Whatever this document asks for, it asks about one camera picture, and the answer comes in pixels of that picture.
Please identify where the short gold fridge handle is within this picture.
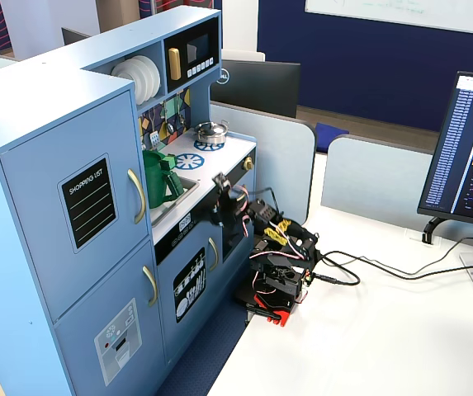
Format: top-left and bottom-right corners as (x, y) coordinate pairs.
(142, 265), (159, 308)

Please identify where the gold microwave handle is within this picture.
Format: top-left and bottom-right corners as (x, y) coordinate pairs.
(168, 47), (182, 81)

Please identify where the red table clamp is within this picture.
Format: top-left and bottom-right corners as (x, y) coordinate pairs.
(246, 292), (293, 329)

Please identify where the steel ladle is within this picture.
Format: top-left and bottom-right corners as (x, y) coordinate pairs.
(165, 97), (177, 134)

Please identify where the green plastic pitcher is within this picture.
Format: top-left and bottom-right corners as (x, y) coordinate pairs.
(142, 155), (186, 210)

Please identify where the whiteboard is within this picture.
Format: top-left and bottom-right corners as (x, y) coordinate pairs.
(304, 0), (473, 37)

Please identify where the small black monitor back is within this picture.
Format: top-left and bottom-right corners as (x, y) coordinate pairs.
(61, 27), (91, 47)

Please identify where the ice dispenser fridge door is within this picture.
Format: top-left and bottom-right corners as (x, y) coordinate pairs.
(53, 238), (167, 391)

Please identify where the long gold fridge handle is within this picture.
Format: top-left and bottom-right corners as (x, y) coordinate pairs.
(127, 167), (147, 226)

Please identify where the gold dishwasher handle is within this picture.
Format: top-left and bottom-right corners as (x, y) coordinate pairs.
(207, 237), (220, 272)

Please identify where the blue dishwasher door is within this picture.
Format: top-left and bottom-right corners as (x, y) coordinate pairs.
(155, 222), (225, 366)

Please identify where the white toy plate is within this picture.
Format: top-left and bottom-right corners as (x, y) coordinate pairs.
(136, 54), (162, 100)
(110, 60), (143, 106)
(126, 57), (154, 104)

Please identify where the grey sink basin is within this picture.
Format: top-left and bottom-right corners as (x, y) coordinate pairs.
(149, 176), (201, 227)

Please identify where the toy microwave with yellow handle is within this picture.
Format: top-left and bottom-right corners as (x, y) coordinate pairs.
(162, 18), (221, 95)

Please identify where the black monitor stand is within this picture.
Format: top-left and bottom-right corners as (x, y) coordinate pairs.
(421, 214), (454, 245)

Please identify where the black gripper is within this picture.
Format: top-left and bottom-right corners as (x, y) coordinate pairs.
(210, 186), (254, 233)

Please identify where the grey desk divider panel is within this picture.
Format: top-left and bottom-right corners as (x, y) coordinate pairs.
(210, 101), (317, 228)
(320, 134), (438, 227)

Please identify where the blue seat cushion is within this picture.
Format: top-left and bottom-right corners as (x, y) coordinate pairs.
(315, 122), (351, 152)

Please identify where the blue toy kitchen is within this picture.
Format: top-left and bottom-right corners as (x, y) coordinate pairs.
(0, 7), (258, 396)

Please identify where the white desk cable port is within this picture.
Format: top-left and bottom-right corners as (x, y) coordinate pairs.
(404, 229), (443, 248)

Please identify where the steel slotted spatula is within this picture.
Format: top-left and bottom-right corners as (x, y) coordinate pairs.
(149, 117), (161, 149)

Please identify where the steel pot with lid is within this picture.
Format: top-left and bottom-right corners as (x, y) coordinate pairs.
(193, 120), (231, 147)

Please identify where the shopping list fridge door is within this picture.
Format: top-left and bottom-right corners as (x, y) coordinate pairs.
(0, 90), (154, 323)

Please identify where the black Dell monitor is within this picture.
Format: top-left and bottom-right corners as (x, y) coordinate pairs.
(210, 59), (302, 120)

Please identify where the lit computer monitor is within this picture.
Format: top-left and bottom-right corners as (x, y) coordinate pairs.
(416, 70), (473, 230)

